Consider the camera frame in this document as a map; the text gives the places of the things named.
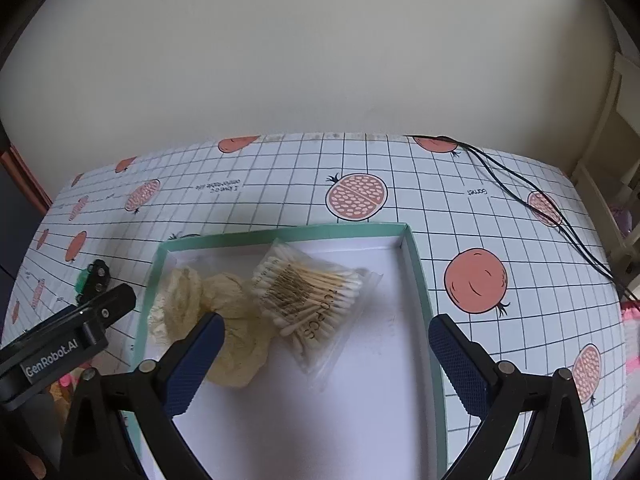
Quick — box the pink hair roller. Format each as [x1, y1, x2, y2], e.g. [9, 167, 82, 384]
[58, 367, 85, 402]

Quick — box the green plastic toy figure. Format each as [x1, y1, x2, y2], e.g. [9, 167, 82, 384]
[75, 269, 89, 294]

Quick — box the cream lace scrunchie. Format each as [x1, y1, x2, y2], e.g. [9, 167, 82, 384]
[148, 266, 276, 389]

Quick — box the cotton swabs plastic bag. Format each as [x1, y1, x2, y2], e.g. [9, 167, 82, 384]
[247, 240, 382, 391]

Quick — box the teal shallow box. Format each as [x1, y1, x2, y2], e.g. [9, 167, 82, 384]
[142, 223, 447, 479]

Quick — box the pomegranate grid tablecloth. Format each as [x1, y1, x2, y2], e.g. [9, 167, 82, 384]
[1, 133, 626, 479]

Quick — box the white wooden shelf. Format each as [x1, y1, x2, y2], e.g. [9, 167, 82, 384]
[570, 52, 639, 272]

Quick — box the black cable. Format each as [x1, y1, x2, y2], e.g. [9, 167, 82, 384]
[464, 142, 639, 294]
[404, 134, 640, 306]

